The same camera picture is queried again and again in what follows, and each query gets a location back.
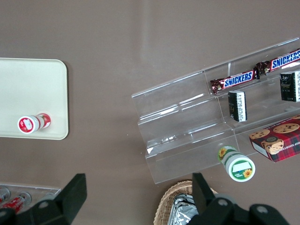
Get beige plastic tray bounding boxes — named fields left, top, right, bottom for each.
left=0, top=58, right=69, bottom=141

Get clear acrylic bottle rack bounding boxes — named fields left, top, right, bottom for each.
left=0, top=181, right=62, bottom=207

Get stacked aluminium foil containers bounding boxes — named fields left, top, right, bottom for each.
left=168, top=193, right=200, bottom=225

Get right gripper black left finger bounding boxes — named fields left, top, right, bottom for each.
left=0, top=173, right=87, bottom=225

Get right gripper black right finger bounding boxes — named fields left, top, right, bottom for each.
left=189, top=172, right=291, bottom=225

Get small black chocolate box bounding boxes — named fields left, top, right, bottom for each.
left=280, top=71, right=300, bottom=103
left=227, top=90, right=248, bottom=122

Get clear acrylic stepped shelf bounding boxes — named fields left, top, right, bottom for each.
left=131, top=37, right=300, bottom=185

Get strawberry yogurt drink bottle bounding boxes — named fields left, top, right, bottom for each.
left=17, top=113, right=52, bottom=134

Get oval wicker basket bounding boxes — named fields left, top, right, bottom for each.
left=153, top=180, right=220, bottom=225

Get red plaid cookie box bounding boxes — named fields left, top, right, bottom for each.
left=248, top=114, right=300, bottom=163

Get Snickers chocolate bar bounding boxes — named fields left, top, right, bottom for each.
left=255, top=48, right=300, bottom=75
left=210, top=69, right=260, bottom=95

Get green sunflower yogurt bottle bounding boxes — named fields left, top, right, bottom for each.
left=217, top=145, right=256, bottom=182

